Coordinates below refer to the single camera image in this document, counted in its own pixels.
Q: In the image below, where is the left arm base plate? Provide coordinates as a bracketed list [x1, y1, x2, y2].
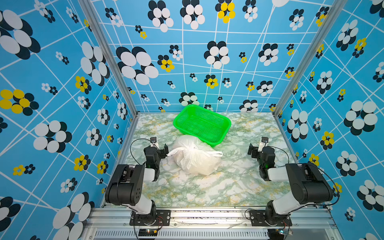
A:
[130, 210, 171, 227]

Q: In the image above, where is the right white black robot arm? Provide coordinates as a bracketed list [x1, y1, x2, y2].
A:
[248, 144, 334, 226]

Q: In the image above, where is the aluminium corner post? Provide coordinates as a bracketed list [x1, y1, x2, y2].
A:
[79, 0, 138, 119]
[273, 0, 348, 119]

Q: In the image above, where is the aluminium front rail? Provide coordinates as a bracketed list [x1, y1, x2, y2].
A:
[81, 207, 342, 240]

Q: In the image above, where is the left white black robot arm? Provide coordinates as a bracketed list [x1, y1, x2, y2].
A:
[105, 144, 169, 226]

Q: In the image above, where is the right aluminium corner post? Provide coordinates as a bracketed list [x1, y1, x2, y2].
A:
[273, 0, 348, 119]

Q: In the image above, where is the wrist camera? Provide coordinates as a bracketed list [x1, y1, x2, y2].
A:
[258, 137, 269, 152]
[150, 137, 159, 149]

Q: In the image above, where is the white plastic bag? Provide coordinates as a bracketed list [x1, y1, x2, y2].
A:
[167, 135, 223, 176]

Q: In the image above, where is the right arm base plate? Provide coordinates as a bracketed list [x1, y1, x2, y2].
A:
[248, 210, 292, 228]

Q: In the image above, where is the green plastic basket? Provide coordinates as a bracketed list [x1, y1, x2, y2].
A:
[173, 105, 232, 147]

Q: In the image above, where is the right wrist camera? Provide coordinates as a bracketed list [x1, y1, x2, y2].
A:
[258, 137, 269, 152]

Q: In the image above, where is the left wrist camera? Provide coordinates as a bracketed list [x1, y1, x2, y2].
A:
[150, 137, 159, 149]

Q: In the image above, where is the left aluminium corner post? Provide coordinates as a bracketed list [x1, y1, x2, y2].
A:
[79, 0, 138, 119]

